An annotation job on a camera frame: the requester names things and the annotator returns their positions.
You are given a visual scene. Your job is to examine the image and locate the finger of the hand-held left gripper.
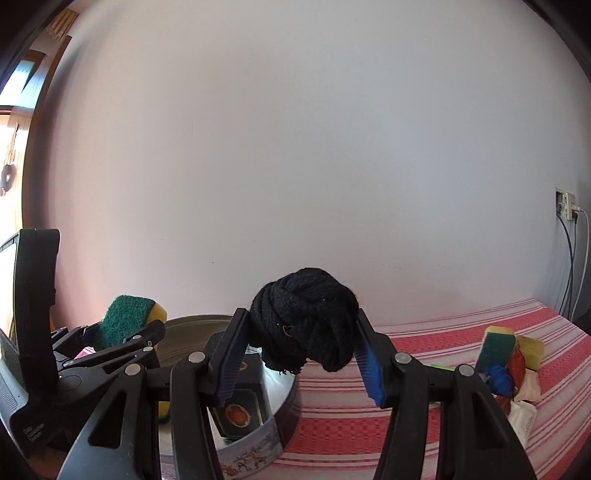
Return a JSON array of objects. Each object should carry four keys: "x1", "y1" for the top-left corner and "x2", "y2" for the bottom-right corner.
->
[
  {"x1": 51, "y1": 323, "x2": 100, "y2": 361},
  {"x1": 60, "y1": 320, "x2": 166, "y2": 383}
]

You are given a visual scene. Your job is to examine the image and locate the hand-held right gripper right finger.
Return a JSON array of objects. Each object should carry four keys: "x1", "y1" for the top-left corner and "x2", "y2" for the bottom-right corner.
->
[{"x1": 353, "y1": 308, "x2": 539, "y2": 480}]

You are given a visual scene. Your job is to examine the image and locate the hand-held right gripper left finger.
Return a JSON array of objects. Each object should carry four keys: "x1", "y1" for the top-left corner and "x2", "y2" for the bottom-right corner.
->
[{"x1": 56, "y1": 308, "x2": 252, "y2": 480}]

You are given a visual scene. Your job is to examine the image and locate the green yellow scouring sponge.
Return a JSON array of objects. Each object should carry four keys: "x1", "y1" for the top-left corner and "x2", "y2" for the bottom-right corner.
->
[
  {"x1": 475, "y1": 325, "x2": 517, "y2": 374},
  {"x1": 93, "y1": 295, "x2": 168, "y2": 352}
]

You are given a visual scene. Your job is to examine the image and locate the round printed cookie tin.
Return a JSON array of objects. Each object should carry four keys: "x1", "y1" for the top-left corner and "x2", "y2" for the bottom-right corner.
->
[{"x1": 157, "y1": 314, "x2": 303, "y2": 480}]

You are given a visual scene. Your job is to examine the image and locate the black sock ball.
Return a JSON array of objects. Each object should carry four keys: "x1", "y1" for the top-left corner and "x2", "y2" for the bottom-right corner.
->
[{"x1": 250, "y1": 267, "x2": 361, "y2": 376}]

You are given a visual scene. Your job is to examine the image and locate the black box with red emblem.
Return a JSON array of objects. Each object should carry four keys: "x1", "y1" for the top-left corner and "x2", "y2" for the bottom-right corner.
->
[{"x1": 210, "y1": 353, "x2": 273, "y2": 439}]

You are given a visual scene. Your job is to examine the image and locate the red striped tablecloth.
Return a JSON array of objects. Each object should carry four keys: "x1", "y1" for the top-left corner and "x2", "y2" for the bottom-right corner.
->
[{"x1": 277, "y1": 298, "x2": 585, "y2": 480}]

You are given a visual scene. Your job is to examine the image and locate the blue cloth bundle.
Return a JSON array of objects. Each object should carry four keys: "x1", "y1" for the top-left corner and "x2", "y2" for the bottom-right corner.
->
[{"x1": 485, "y1": 364, "x2": 515, "y2": 398}]

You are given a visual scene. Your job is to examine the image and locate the dark hanging ornament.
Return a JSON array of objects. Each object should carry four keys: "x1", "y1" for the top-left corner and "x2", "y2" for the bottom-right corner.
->
[{"x1": 0, "y1": 124, "x2": 19, "y2": 197}]

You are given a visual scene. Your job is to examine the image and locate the window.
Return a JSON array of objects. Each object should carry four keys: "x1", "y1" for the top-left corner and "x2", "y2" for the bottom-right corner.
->
[{"x1": 0, "y1": 51, "x2": 47, "y2": 112}]

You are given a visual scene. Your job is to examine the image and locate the brown wooden window frame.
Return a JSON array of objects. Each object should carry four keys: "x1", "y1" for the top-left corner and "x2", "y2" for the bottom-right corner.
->
[{"x1": 21, "y1": 34, "x2": 72, "y2": 232}]

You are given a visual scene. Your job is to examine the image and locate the grey cable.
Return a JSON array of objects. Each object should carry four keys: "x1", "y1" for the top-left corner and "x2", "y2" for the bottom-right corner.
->
[{"x1": 556, "y1": 215, "x2": 576, "y2": 321}]

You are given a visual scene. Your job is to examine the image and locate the wall socket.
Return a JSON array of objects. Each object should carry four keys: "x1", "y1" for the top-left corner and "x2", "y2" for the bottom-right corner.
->
[{"x1": 555, "y1": 187, "x2": 580, "y2": 222}]

